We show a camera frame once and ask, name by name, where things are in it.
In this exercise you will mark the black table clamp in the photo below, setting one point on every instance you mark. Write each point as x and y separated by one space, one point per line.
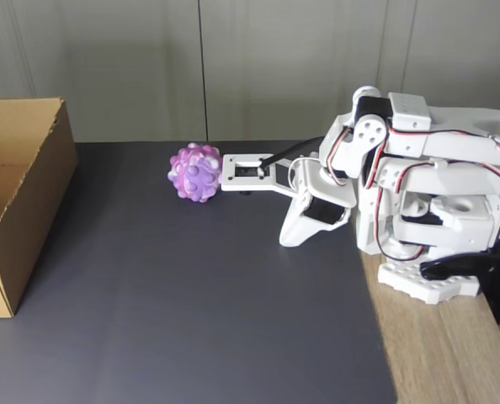
494 282

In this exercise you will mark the brown cardboard box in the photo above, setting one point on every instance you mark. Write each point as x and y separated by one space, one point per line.
44 189

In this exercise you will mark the dark grey table mat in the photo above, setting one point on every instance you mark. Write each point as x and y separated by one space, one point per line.
191 294

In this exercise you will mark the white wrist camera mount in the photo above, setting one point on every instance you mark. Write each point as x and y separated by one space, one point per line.
250 183

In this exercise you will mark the pink purple bumpy ball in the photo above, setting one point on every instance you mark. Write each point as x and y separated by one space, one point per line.
195 174

